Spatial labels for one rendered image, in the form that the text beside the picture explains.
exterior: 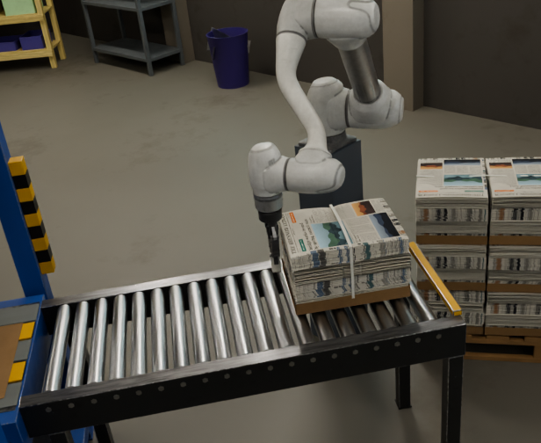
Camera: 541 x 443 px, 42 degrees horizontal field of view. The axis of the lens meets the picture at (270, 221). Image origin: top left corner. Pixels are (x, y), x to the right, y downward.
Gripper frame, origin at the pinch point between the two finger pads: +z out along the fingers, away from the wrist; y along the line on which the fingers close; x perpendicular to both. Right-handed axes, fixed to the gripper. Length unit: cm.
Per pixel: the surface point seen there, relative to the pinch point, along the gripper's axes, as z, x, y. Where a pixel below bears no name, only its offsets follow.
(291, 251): -9.6, -3.9, -10.8
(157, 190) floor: 93, 49, 272
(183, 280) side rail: 13.2, 31.6, 19.4
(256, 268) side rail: 13.2, 4.9, 19.0
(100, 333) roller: 13, 60, -3
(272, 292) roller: 13.2, 1.9, 2.6
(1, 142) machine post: -42, 83, 36
